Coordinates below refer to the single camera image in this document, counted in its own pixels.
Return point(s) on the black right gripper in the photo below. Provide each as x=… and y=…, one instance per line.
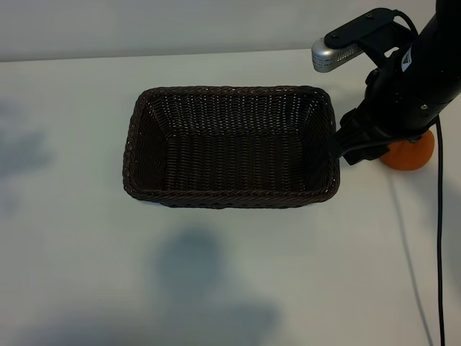
x=403, y=108

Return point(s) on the orange fruit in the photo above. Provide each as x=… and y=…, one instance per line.
x=408, y=155

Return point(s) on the dark brown wicker basket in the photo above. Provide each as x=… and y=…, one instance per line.
x=234, y=158

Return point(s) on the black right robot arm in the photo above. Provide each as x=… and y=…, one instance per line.
x=439, y=47

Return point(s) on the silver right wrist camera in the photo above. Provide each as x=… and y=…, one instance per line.
x=327, y=57

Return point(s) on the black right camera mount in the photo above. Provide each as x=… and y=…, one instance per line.
x=365, y=27

